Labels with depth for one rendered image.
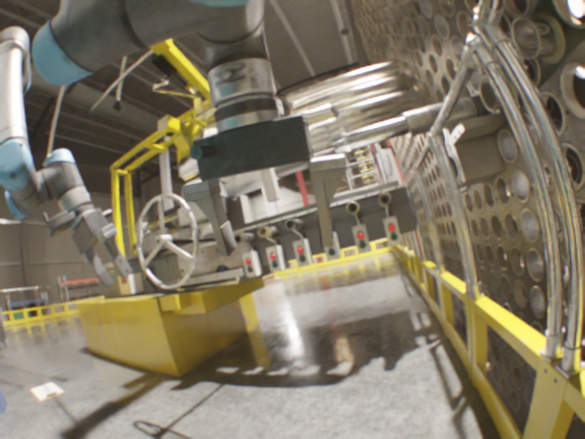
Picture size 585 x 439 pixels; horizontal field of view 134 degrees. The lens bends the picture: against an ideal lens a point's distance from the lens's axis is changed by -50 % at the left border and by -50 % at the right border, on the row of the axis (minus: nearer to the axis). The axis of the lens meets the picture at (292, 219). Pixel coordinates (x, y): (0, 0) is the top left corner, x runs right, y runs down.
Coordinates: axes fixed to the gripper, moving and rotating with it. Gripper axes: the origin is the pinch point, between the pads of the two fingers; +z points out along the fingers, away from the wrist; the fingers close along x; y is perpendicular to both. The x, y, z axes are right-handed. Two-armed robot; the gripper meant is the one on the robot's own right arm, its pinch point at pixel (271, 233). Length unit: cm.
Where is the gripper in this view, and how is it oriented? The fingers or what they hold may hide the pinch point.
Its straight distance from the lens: 31.2
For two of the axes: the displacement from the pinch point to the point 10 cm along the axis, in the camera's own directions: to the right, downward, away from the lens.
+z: 1.8, 9.4, 3.0
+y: -1.7, 3.3, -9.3
